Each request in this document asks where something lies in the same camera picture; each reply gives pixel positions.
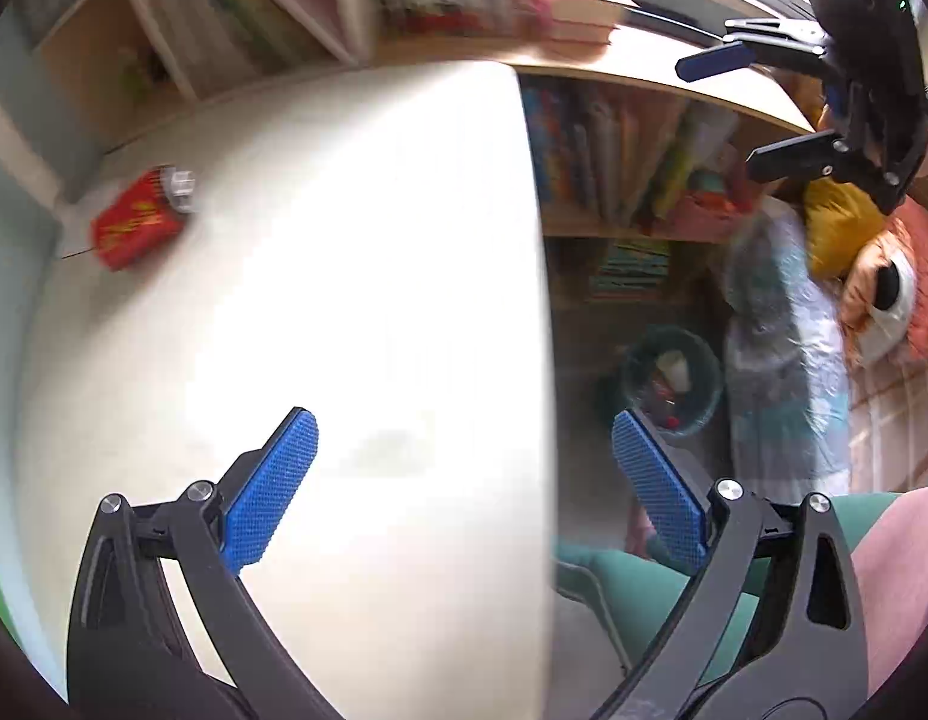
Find red drink can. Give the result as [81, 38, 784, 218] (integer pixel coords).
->
[89, 164, 196, 271]

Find patterned blue blanket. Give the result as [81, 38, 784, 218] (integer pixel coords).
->
[721, 197, 851, 504]

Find white paper cup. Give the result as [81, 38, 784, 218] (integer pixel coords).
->
[656, 349, 692, 395]

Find wooden bookshelf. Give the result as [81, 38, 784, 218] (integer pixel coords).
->
[28, 0, 819, 309]

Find pink clothed leg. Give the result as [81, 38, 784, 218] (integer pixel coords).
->
[851, 488, 928, 694]

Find green trash bin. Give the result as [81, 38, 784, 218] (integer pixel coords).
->
[619, 325, 723, 439]

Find orange plush toy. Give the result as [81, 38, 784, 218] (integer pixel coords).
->
[839, 199, 928, 369]

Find yellow pillow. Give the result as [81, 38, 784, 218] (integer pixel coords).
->
[804, 177, 885, 280]

